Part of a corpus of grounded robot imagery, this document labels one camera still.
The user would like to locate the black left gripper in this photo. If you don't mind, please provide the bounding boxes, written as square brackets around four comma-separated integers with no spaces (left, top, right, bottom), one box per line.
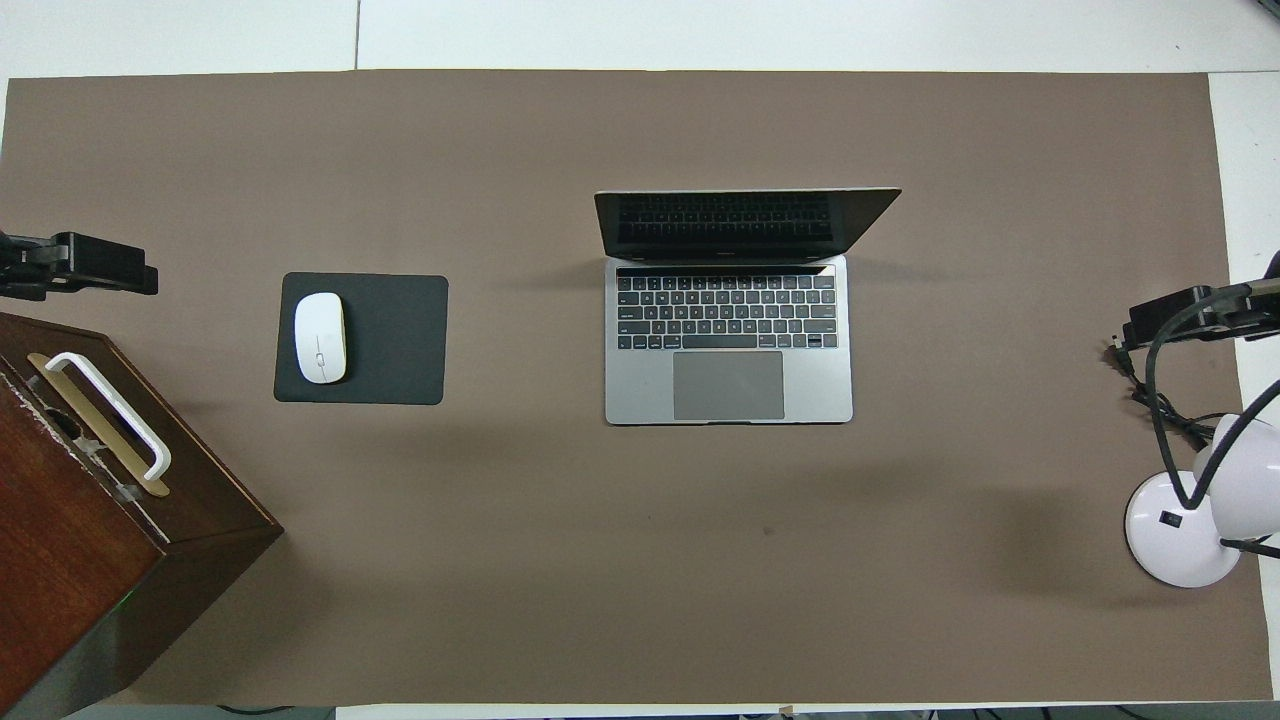
[0,232,159,301]

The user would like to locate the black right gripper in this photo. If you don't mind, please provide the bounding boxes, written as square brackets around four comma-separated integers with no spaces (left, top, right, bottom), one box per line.
[1120,287,1280,348]

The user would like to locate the grey aluminium laptop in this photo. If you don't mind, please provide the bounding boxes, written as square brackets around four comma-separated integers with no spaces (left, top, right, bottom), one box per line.
[594,187,903,427]

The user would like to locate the white desk lamp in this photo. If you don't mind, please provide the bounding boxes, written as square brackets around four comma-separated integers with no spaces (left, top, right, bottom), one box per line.
[1124,413,1280,589]

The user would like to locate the white computer mouse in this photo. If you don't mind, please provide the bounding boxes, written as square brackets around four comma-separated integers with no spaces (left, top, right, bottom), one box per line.
[294,292,348,385]

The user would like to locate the dark brown wooden box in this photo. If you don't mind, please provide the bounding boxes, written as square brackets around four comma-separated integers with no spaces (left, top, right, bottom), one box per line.
[0,312,285,720]

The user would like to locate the black mouse pad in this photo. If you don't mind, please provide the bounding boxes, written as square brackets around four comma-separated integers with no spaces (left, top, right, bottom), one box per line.
[274,272,450,406]

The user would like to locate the brown table mat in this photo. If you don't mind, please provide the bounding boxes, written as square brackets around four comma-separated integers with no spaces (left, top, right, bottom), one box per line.
[0,70,1273,706]

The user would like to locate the black lamp power cord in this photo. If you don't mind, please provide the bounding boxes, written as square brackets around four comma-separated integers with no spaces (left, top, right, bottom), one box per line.
[1103,338,1226,451]

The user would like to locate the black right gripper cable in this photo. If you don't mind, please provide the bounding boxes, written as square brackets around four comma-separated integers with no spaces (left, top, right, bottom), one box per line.
[1145,283,1280,509]

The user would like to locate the white box handle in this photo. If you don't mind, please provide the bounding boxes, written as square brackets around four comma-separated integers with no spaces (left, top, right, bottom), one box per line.
[45,352,173,481]

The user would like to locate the gold metal handle plate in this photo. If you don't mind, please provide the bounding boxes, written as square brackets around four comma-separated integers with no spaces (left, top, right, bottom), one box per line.
[27,352,171,498]

